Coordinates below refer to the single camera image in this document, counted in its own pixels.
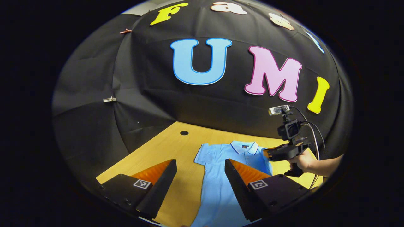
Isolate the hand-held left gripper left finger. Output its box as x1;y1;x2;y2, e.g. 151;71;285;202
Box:
96;159;177;220

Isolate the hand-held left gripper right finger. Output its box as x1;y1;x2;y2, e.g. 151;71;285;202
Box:
224;158;312;222

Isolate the light blue T-shirt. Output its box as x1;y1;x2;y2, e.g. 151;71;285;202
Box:
191;141;274;227

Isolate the black backdrop cloth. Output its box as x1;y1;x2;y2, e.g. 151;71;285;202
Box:
52;0;353;183

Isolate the grey cable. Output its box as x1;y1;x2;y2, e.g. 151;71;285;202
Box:
301;123;320;190

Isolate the black cable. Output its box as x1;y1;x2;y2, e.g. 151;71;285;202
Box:
290;106;326;158

